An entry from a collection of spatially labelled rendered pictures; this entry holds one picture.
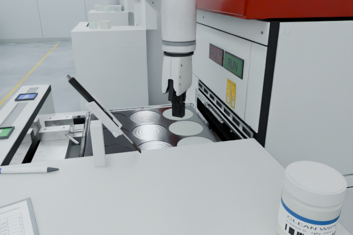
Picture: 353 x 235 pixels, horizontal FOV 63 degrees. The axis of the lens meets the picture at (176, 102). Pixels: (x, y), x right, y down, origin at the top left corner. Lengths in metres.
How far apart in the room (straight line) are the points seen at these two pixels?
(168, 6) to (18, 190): 0.47
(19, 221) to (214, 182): 0.30
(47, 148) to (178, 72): 0.41
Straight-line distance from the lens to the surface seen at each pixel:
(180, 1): 0.68
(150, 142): 0.78
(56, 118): 0.97
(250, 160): 0.60
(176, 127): 0.86
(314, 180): 0.40
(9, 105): 0.99
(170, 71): 0.70
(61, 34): 8.82
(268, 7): 0.61
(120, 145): 0.78
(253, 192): 0.52
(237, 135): 0.74
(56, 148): 0.85
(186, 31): 0.69
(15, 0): 8.96
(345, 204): 0.97
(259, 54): 0.64
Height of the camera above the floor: 1.27
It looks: 21 degrees down
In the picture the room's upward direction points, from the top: straight up
